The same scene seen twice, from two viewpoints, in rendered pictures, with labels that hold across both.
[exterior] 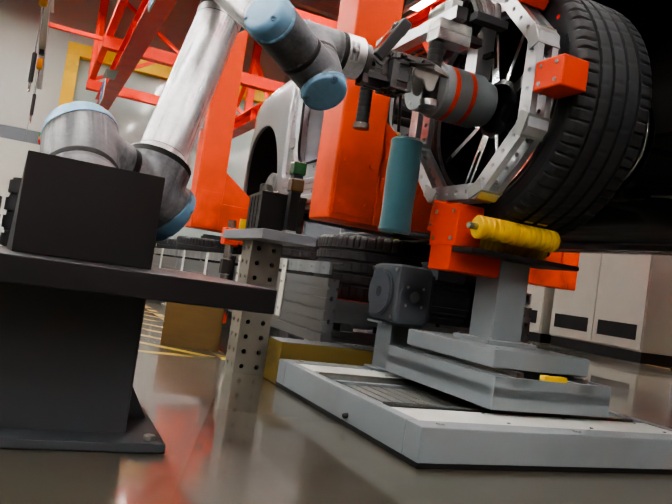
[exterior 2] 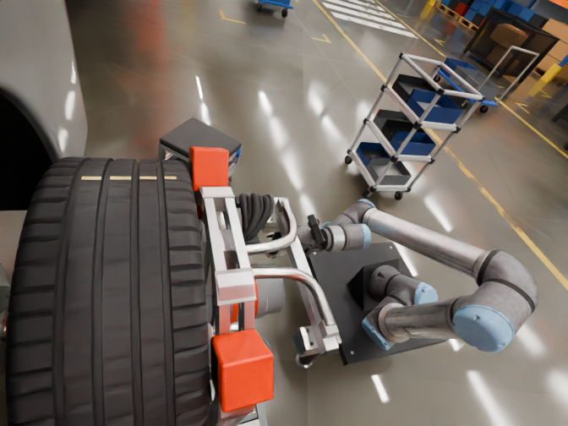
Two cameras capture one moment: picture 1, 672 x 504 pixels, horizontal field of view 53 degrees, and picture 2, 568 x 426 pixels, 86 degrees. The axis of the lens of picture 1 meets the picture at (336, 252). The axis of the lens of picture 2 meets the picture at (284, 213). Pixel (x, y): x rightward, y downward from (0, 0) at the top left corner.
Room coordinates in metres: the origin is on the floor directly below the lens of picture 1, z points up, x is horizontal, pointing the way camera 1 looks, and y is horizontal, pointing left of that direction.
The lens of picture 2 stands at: (2.13, -0.27, 1.57)
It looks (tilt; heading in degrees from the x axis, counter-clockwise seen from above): 45 degrees down; 171
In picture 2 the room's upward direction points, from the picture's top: 23 degrees clockwise
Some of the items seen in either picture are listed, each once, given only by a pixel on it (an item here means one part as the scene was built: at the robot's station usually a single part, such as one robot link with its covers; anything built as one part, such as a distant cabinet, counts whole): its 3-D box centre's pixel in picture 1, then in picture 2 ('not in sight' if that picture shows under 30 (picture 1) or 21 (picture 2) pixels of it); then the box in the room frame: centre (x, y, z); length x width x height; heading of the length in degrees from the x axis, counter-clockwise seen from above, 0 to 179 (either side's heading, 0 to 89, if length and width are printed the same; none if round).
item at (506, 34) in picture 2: not in sight; (507, 46); (-5.91, 4.20, 0.49); 1.26 x 0.85 x 0.97; 25
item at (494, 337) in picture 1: (498, 307); not in sight; (1.84, -0.46, 0.32); 0.40 x 0.30 x 0.28; 24
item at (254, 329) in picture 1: (253, 306); not in sight; (2.20, 0.24, 0.21); 0.10 x 0.10 x 0.42; 24
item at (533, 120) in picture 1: (473, 101); (210, 296); (1.77, -0.30, 0.85); 0.54 x 0.07 x 0.54; 24
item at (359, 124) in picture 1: (364, 101); (313, 350); (1.83, -0.02, 0.83); 0.04 x 0.04 x 0.16
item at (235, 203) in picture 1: (260, 210); not in sight; (4.09, 0.49, 0.69); 0.52 x 0.17 x 0.35; 114
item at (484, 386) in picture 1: (488, 377); not in sight; (1.84, -0.46, 0.13); 0.50 x 0.36 x 0.10; 24
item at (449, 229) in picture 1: (466, 241); not in sight; (1.79, -0.34, 0.48); 0.16 x 0.12 x 0.17; 114
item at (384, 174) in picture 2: not in sight; (401, 134); (-0.11, 0.71, 0.50); 0.54 x 0.42 x 1.00; 24
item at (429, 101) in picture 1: (432, 73); (277, 239); (1.52, -0.16, 0.83); 0.04 x 0.04 x 0.16
